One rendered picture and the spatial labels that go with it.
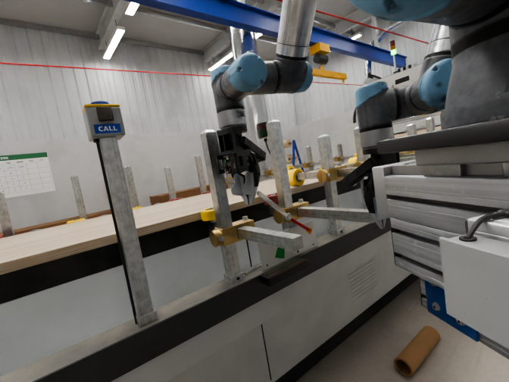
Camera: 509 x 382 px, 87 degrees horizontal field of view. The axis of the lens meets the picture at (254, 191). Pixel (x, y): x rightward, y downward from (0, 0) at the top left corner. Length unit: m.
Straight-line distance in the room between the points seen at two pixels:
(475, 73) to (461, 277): 0.22
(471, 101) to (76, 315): 0.97
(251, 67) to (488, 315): 0.54
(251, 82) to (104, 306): 0.75
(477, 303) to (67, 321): 0.91
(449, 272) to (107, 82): 8.48
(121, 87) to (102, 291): 7.84
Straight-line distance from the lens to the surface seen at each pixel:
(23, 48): 8.54
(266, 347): 1.31
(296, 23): 0.69
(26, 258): 0.91
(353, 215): 0.81
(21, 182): 7.79
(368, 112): 0.72
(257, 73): 0.63
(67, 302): 0.95
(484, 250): 0.25
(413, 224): 0.49
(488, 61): 0.40
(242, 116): 0.72
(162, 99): 8.86
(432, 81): 0.60
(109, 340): 0.76
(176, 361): 0.86
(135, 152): 8.21
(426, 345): 1.66
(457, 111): 0.40
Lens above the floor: 1.04
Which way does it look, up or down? 6 degrees down
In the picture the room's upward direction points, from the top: 10 degrees counter-clockwise
